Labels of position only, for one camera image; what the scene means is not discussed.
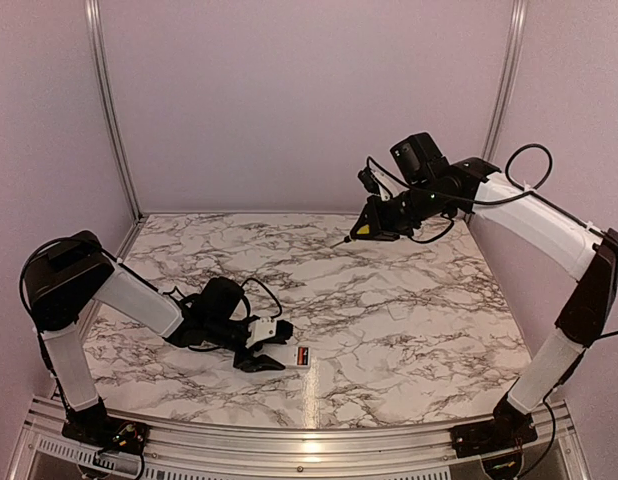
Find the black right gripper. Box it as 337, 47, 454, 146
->
351, 178, 453, 241

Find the yellow handled screwdriver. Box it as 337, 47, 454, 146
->
332, 225, 371, 248

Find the white remote control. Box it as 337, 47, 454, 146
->
274, 345, 312, 369

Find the white battery cover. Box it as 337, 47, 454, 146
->
387, 307, 412, 321

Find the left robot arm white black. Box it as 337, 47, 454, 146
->
18, 231, 294, 445

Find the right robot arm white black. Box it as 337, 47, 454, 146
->
347, 132, 618, 448

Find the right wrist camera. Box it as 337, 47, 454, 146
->
357, 167, 394, 201

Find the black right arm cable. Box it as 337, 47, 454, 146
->
366, 143, 618, 341

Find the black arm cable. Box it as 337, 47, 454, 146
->
366, 143, 618, 341
18, 237, 285, 321

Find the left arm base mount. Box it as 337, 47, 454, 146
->
62, 398, 149, 455

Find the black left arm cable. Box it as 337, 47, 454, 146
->
18, 237, 285, 321

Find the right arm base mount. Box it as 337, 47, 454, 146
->
450, 394, 538, 458

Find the aluminium frame post right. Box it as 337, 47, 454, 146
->
482, 0, 529, 162

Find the aluminium frame post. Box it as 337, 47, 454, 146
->
482, 0, 529, 162
84, 0, 143, 223

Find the aluminium front rail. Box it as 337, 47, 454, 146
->
6, 397, 591, 479

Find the aluminium frame post left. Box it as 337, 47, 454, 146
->
84, 0, 143, 223

